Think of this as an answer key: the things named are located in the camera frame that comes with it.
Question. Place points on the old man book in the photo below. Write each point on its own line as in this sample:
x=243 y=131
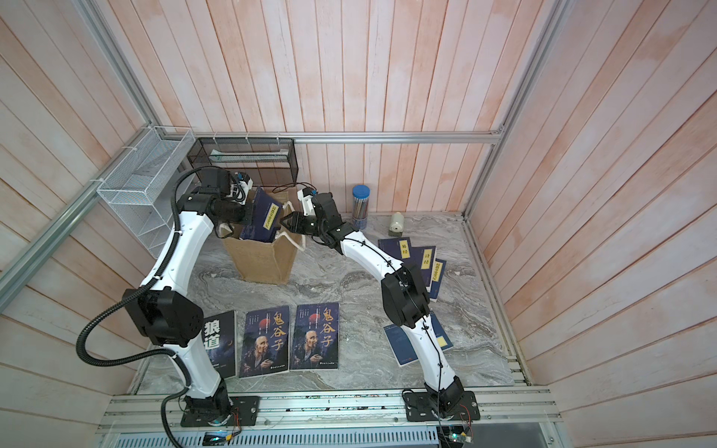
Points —
x=265 y=347
x=315 y=344

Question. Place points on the white wire mesh shelf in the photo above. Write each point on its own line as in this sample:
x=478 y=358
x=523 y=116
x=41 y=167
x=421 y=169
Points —
x=138 y=187

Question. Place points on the black mesh wall basket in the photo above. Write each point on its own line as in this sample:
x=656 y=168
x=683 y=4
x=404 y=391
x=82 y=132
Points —
x=269 y=161

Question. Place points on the navy book yellow label middle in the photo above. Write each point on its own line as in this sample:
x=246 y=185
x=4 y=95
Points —
x=423 y=257

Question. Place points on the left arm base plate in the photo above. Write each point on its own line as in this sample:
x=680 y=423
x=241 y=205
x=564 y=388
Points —
x=233 y=411

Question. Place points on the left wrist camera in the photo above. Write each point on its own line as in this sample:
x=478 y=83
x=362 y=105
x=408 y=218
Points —
x=242 y=184

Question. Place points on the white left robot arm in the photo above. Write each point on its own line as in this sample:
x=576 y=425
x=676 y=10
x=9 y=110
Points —
x=160 y=307

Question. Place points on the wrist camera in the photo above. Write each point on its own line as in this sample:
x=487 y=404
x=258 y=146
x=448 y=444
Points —
x=242 y=184
x=306 y=196

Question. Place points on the navy book pair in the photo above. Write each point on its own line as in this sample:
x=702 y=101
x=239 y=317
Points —
x=264 y=223

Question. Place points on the tan canvas bag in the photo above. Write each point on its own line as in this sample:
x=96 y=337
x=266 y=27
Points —
x=266 y=263

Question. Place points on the navy book front right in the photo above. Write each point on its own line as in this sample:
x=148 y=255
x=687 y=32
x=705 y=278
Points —
x=402 y=348

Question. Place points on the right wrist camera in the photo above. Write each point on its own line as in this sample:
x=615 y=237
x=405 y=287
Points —
x=306 y=196

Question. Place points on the navy book yellow label back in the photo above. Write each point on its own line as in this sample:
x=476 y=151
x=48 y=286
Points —
x=399 y=248

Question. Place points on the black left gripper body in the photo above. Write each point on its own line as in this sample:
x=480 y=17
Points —
x=236 y=213

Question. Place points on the navy book yellow label right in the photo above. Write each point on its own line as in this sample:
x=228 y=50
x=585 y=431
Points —
x=437 y=277

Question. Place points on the black wolf book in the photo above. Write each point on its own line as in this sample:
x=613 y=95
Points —
x=220 y=342

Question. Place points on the navy book yellow label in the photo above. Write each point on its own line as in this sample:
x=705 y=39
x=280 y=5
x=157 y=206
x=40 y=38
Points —
x=437 y=277
x=399 y=248
x=423 y=257

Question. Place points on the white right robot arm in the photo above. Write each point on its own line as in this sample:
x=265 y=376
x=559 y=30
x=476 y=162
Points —
x=405 y=297

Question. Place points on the clear pencil tube blue lid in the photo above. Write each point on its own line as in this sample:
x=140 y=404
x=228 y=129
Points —
x=361 y=195

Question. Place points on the aluminium front rail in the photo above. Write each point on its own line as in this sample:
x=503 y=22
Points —
x=352 y=408

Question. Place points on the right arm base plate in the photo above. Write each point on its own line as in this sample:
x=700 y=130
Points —
x=425 y=406

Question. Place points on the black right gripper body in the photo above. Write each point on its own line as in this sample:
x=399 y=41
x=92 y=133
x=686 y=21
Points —
x=310 y=227

